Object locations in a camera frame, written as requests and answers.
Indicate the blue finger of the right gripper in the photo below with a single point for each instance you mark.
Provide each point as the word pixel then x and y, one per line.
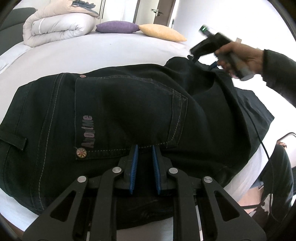
pixel 213 65

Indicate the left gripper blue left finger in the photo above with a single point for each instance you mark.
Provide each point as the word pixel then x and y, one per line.
pixel 86 210

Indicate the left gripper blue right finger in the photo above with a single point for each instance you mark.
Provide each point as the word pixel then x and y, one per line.
pixel 203 210

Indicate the black denim pants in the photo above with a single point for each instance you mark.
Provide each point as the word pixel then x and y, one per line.
pixel 63 126

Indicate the right forearm dark sleeve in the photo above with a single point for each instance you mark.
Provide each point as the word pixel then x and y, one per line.
pixel 279 73

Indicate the person's right hand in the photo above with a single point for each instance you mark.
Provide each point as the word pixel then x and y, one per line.
pixel 252 57

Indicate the yellow cushion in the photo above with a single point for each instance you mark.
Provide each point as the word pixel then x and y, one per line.
pixel 162 32

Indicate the brown wooden door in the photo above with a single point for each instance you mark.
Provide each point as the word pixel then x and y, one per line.
pixel 164 12

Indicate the purple cushion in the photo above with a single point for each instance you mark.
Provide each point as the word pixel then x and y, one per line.
pixel 121 27

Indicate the black chair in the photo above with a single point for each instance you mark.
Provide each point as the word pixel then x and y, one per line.
pixel 285 136

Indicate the folded beige grey duvet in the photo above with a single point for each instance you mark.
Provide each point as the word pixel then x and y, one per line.
pixel 59 20

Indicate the dark green headboard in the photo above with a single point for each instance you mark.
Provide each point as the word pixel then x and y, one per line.
pixel 12 28

